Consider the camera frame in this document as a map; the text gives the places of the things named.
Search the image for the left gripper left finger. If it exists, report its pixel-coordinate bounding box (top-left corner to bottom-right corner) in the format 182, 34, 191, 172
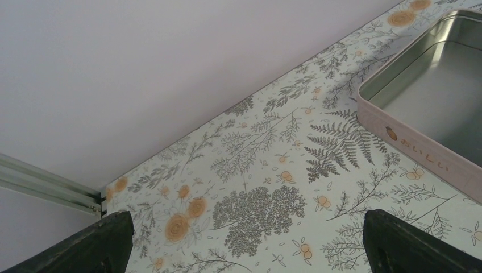
4, 212, 134, 272

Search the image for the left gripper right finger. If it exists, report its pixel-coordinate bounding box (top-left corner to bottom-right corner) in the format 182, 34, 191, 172
363, 209, 481, 273

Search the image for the floral table mat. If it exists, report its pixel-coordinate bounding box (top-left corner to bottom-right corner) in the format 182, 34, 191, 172
105, 1, 481, 272

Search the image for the aluminium corner post left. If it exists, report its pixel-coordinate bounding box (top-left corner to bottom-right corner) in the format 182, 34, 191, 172
1, 154, 106, 218

